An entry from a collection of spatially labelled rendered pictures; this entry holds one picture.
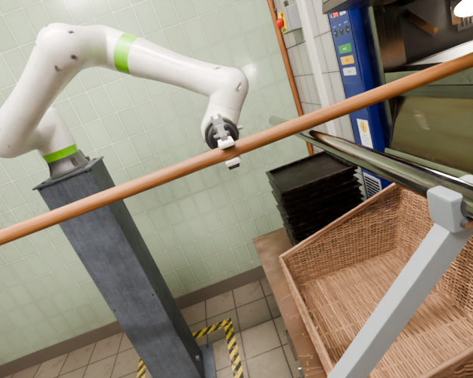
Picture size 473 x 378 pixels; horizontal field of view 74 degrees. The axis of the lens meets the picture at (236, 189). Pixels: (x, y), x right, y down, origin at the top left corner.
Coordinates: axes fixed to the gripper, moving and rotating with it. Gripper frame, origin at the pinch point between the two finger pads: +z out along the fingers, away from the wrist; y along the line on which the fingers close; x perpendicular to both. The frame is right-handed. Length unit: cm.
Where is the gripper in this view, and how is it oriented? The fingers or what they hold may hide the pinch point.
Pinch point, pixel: (228, 151)
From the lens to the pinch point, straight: 64.8
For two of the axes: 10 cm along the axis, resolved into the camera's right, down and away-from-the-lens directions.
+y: 3.3, 8.8, 3.3
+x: -9.4, 3.5, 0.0
